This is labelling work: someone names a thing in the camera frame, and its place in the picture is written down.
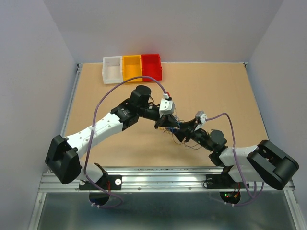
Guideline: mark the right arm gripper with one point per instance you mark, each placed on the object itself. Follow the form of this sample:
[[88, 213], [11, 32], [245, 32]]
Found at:
[[186, 127]]

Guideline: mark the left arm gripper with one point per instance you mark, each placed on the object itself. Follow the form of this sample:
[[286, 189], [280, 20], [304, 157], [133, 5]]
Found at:
[[166, 120]]

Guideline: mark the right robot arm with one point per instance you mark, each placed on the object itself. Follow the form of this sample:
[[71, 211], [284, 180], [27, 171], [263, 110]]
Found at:
[[264, 162]]

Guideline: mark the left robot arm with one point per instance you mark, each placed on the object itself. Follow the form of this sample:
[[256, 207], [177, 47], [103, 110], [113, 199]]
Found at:
[[64, 154]]

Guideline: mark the red plastic bin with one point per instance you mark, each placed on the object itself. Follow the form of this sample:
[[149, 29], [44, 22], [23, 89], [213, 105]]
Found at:
[[151, 66]]

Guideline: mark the yellow plastic bin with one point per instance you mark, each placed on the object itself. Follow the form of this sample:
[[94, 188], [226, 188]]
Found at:
[[131, 66]]

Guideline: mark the white plastic bin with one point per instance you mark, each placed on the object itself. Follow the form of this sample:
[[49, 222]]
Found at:
[[112, 70]]

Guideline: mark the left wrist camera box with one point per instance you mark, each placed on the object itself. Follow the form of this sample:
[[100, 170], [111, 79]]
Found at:
[[167, 106]]

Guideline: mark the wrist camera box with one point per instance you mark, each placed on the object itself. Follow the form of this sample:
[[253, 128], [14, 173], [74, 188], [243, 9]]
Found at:
[[201, 118], [167, 106]]

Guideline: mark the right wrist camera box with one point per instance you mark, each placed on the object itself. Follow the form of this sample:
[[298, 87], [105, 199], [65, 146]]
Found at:
[[201, 118]]

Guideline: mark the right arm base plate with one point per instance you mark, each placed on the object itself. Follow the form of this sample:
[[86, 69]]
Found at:
[[220, 181]]

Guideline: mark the aluminium mounting rail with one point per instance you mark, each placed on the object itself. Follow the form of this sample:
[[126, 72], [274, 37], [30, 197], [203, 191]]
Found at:
[[139, 180]]

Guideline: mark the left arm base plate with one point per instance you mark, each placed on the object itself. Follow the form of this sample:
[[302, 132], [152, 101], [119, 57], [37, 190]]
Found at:
[[109, 182]]

